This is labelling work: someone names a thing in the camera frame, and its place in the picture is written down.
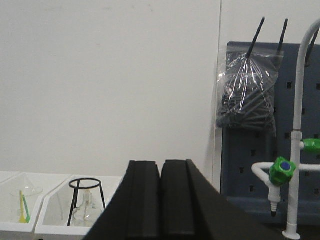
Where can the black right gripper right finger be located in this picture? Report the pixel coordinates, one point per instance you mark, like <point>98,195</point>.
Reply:
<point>191,209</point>

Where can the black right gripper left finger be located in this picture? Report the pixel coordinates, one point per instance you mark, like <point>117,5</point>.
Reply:
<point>133,212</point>

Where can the blue-grey pegboard drying rack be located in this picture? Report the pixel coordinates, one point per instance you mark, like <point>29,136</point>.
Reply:
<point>242,148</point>

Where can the glass alcohol lamp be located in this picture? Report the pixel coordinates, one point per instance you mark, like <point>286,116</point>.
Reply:
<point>87,213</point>

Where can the black metal tripod stand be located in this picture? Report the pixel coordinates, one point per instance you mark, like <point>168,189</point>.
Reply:
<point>79,185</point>

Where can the white bin right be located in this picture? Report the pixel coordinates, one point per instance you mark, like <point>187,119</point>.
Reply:
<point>53,218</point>

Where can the white bin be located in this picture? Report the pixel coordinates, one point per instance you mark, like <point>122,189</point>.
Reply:
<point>53,218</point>
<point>25,231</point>

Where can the white lab faucet green valves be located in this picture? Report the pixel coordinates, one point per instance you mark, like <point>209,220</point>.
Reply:
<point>267,171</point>

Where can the green plastic spatula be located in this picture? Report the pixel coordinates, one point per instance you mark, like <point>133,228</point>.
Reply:
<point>28,217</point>

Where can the glass beaker in middle bin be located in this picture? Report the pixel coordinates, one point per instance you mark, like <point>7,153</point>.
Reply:
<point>31,194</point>

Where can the yellow plastic spatula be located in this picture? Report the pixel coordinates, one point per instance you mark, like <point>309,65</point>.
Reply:
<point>22,218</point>

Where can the white bin middle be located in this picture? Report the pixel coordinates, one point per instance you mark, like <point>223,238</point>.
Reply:
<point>25,231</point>

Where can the plastic bag of pegs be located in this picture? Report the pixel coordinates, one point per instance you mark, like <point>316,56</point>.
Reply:
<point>247,85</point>

